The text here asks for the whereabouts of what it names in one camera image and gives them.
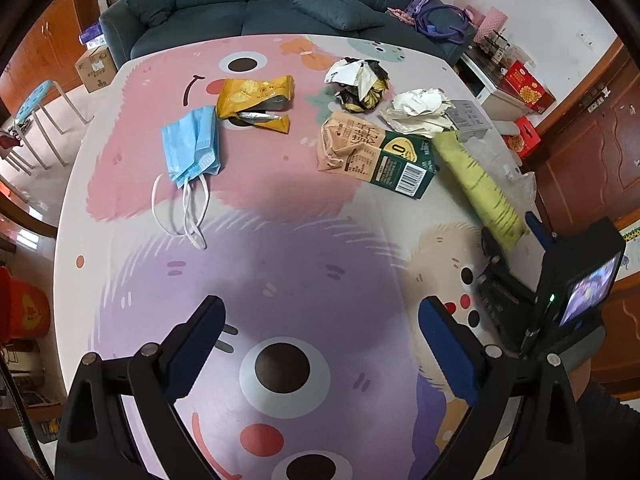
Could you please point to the long dark teal cushion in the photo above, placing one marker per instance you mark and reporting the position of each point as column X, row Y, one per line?
column 335, row 10

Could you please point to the large red gift box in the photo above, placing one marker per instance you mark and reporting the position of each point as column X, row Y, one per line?
column 527, row 85

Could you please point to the brown green drink carton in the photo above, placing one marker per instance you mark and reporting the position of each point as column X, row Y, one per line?
column 370, row 155

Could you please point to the red plastic bucket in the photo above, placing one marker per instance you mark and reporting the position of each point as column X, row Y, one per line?
column 22, row 310

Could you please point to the grey small box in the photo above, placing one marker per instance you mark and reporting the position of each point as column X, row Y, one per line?
column 465, row 117

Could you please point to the dark teal sofa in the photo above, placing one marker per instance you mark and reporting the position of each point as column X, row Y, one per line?
column 280, row 15

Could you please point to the wooden door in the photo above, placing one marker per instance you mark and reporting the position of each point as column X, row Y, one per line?
column 590, row 135

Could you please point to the small red gift box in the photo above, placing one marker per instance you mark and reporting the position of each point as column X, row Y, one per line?
column 525, row 135

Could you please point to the brown cardboard box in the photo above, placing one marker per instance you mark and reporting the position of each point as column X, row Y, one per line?
column 97, row 67

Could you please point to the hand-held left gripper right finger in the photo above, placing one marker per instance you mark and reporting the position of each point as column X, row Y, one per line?
column 450, row 355

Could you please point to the person's right forearm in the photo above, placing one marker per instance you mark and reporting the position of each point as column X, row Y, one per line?
column 605, row 410

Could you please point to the white low cabinet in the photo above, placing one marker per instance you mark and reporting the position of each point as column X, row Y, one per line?
column 492, row 100

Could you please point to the printed cartoon tablecloth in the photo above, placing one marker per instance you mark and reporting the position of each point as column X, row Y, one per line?
column 300, row 260

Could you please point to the wooden cabinet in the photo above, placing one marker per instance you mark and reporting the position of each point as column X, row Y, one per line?
column 50, row 45

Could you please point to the blue round stool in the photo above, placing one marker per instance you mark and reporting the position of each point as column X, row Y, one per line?
column 37, row 95

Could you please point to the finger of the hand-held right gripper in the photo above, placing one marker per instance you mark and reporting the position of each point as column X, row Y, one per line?
column 500, row 285
column 537, row 227

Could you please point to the yellow green packet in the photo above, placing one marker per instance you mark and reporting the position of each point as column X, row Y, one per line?
column 480, row 185

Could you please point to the purple bag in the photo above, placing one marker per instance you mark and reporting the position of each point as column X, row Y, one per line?
column 440, row 15

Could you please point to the blue face mask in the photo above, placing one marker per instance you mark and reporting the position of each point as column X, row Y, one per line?
column 192, row 142

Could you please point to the pink gift bag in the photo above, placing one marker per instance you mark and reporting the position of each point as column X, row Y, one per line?
column 487, row 25

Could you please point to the yellow snack wrapper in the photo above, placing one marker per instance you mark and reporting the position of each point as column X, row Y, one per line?
column 255, row 95

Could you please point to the crumpled white paper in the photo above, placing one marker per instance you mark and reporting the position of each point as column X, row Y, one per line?
column 415, row 110

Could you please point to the blue white tissue pack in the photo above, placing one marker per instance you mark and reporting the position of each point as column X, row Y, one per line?
column 91, row 36

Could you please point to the clear plastic bag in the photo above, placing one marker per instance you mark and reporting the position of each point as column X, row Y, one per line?
column 505, row 160

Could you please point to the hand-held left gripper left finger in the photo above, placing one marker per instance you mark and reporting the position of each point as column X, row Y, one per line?
column 192, row 355

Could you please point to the black yellow wrapper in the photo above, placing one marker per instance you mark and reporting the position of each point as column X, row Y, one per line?
column 357, row 85

